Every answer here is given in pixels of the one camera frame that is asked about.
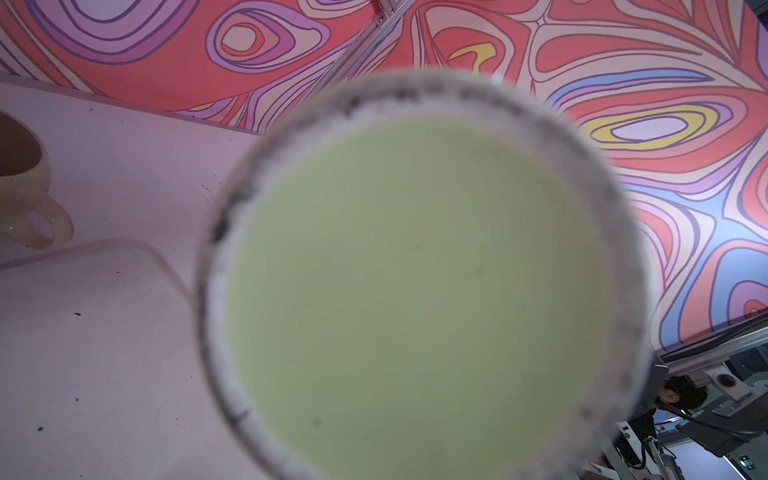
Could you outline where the light green mug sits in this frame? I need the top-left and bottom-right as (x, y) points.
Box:
(195, 70), (652, 479)

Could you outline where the cream speckled round mug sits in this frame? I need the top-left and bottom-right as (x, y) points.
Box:
(1, 113), (74, 251)

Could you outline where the beige plastic tray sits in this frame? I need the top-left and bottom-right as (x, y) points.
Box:
(1, 239), (259, 479)

